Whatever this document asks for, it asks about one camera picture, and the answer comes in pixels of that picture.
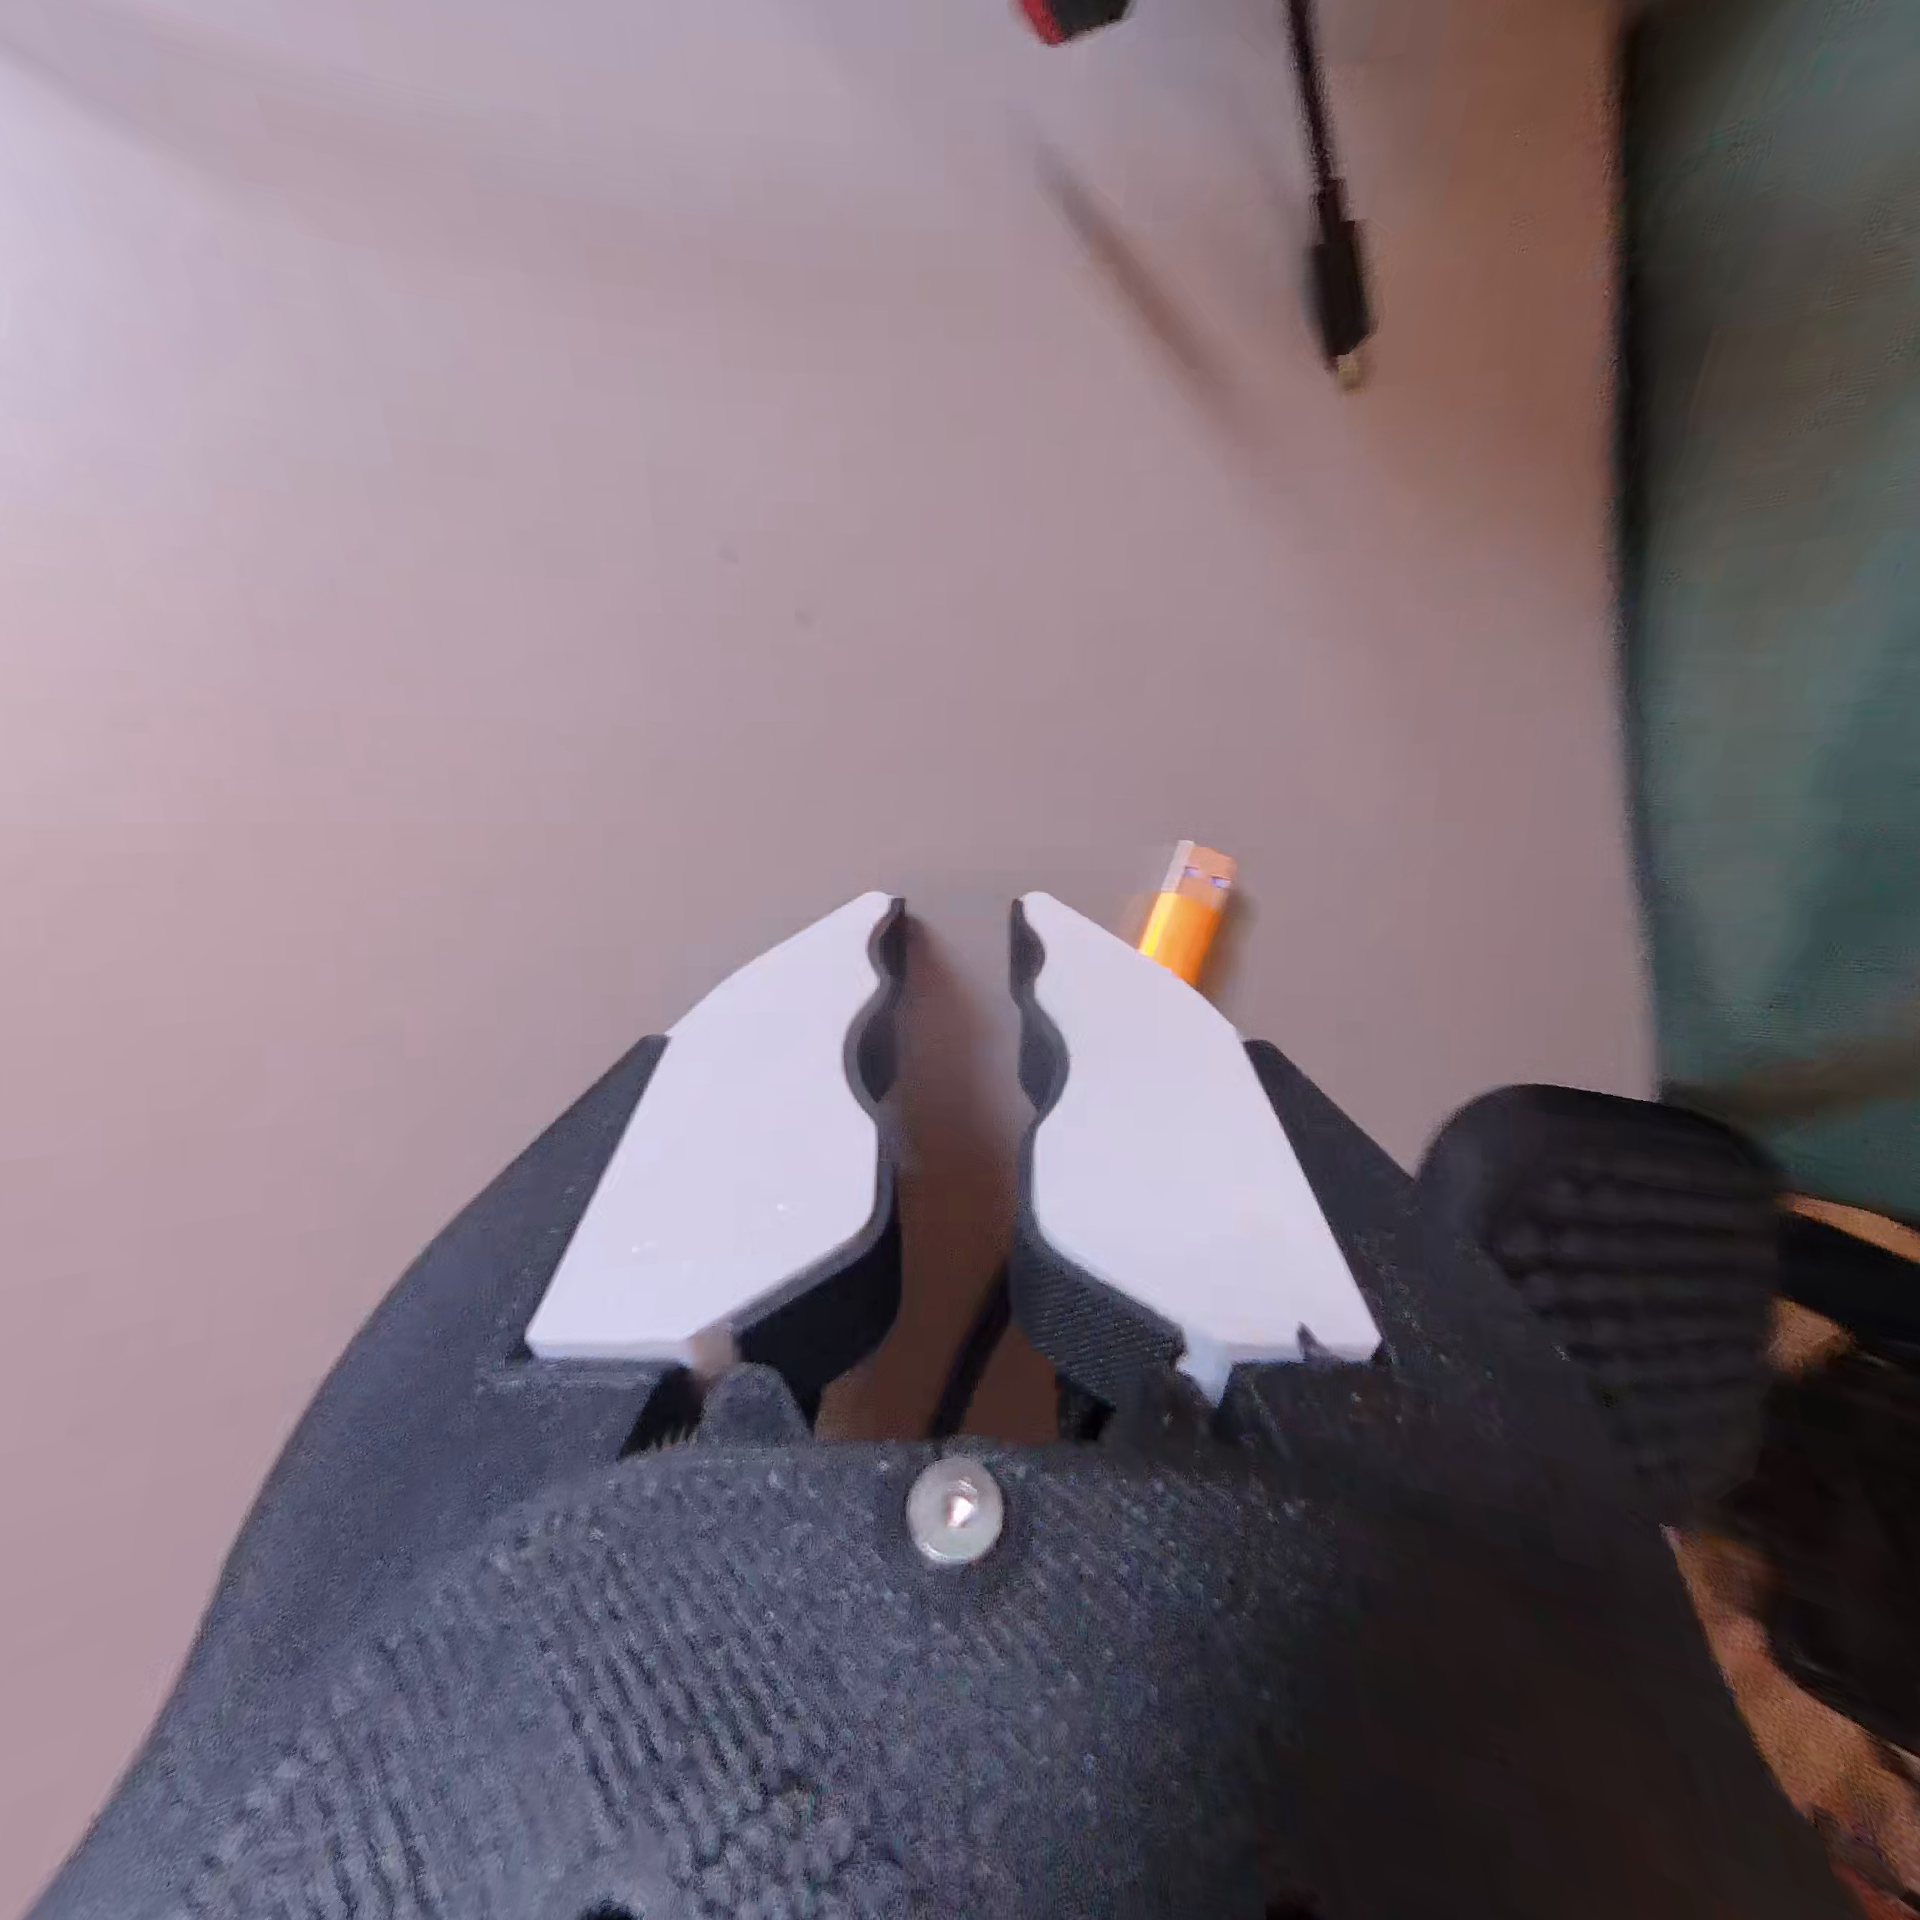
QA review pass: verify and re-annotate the black cable with red end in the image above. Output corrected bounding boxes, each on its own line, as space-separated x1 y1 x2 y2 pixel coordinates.
1019 0 1377 396

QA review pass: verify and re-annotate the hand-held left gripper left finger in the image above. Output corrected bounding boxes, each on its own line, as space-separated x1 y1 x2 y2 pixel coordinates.
524 892 910 1370

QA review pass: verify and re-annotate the orange plug braided usb cable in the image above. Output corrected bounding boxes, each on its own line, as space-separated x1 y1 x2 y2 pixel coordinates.
922 840 1244 1442

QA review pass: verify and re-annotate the black forearm pad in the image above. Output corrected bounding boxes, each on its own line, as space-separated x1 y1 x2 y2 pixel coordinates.
1415 1085 1788 1520

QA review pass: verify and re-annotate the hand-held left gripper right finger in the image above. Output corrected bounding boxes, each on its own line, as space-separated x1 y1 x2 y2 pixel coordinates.
1007 892 1383 1407

